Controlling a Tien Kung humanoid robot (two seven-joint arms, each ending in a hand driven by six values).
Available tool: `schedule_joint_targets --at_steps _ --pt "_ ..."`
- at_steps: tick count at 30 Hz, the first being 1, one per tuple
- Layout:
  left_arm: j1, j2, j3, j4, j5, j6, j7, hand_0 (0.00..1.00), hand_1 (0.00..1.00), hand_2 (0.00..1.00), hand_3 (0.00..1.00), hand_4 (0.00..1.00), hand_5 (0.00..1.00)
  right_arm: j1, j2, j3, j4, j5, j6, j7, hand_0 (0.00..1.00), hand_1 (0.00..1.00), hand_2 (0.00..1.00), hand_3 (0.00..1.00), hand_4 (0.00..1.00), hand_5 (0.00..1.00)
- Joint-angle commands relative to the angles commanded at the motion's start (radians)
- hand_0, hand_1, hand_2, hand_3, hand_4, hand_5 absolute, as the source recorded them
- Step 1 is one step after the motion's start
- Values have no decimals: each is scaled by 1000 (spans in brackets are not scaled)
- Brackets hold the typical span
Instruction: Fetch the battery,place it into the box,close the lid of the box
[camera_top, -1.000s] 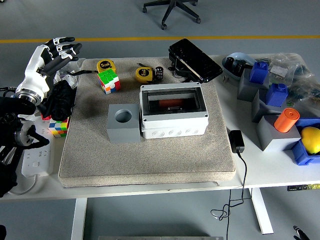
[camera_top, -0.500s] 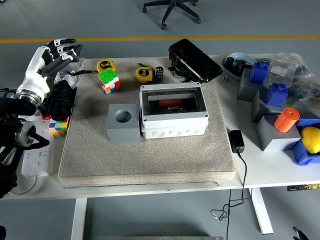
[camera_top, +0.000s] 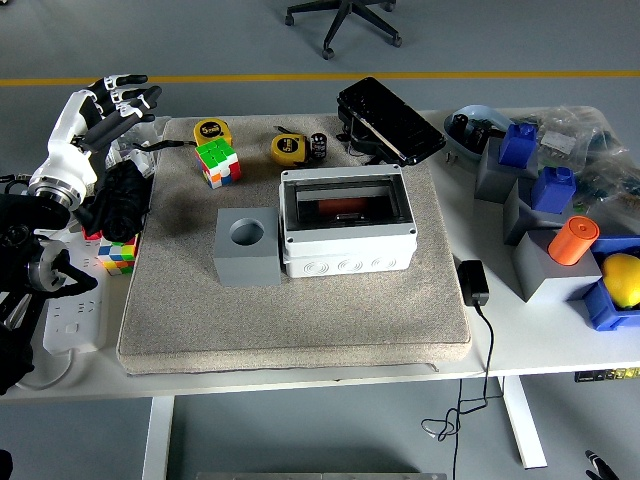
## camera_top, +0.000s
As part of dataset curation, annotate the white power strip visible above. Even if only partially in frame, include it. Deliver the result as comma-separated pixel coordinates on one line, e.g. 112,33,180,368
42,234,109,356

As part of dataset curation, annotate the grey-brown table mat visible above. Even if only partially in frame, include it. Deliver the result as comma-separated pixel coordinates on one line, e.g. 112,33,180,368
115,115,474,376

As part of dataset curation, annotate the blue plastic bin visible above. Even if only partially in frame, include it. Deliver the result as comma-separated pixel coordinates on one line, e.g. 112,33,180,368
579,235,640,332

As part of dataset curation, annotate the black lanyard strap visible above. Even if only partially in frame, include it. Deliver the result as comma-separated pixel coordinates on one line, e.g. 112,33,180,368
133,139,199,152

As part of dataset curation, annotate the blue square battery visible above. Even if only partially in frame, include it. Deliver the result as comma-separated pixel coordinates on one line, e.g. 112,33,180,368
497,122,539,169
529,166,577,215

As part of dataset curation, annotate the yellow black tape measure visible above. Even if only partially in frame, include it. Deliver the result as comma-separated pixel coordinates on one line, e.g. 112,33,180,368
270,133,307,167
193,118,232,149

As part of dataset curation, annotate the clear bag with breakers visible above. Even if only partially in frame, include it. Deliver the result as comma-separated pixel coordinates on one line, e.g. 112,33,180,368
104,117,171,177

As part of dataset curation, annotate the black folded cloth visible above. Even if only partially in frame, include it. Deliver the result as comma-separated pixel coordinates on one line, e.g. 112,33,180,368
74,159,154,241

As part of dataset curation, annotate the black power adapter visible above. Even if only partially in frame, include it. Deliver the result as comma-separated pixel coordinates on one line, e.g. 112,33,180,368
457,259,491,307

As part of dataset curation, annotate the black small component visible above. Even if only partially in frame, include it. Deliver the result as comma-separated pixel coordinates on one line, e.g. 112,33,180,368
449,113,472,140
467,122,494,151

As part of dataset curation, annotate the black adapter cord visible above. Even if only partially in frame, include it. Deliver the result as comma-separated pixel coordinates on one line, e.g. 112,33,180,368
421,302,506,480

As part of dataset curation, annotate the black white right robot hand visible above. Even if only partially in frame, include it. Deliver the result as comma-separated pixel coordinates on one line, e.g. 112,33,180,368
584,449,614,480

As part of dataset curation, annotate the black office chair base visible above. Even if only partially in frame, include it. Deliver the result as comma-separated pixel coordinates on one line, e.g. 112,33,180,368
284,0,404,61

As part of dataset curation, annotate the black table control panel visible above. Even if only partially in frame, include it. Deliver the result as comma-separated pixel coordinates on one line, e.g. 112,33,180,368
573,367,640,384

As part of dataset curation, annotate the grey plastic junction box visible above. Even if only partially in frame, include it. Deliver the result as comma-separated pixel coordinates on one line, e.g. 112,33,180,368
278,164,419,280

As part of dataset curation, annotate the white table leg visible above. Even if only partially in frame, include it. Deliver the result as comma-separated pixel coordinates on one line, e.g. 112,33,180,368
499,375,547,470
142,397,176,480

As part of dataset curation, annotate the white power cable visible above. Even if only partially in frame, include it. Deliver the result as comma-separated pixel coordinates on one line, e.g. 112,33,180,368
14,227,77,392

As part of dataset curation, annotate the colourful puzzle cube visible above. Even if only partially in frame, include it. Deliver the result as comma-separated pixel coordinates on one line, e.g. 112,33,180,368
194,138,242,190
97,233,140,276

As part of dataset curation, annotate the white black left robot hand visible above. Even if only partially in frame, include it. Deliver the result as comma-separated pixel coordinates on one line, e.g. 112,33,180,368
29,73,164,201

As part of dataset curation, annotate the transparent hinged box lid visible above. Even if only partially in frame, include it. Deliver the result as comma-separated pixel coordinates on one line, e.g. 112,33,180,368
279,164,417,246

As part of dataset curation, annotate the grey block holder round hole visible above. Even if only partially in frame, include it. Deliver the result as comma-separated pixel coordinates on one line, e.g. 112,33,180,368
213,206,283,288

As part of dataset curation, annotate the orange cylinder battery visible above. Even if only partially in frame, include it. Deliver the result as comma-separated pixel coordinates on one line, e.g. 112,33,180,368
547,215,601,266
315,198,375,216

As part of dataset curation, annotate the yellow lemon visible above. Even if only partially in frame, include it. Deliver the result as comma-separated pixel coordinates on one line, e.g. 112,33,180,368
599,252,640,309

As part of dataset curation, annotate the light blue bowl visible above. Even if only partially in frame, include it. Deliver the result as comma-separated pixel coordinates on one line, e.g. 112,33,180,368
443,103,514,162

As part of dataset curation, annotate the clear bag of parts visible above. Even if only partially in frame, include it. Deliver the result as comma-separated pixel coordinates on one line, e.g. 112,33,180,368
509,104,624,167
569,147,640,236

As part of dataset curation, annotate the black plastic case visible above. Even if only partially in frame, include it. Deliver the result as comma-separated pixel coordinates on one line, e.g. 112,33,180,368
335,76,447,167

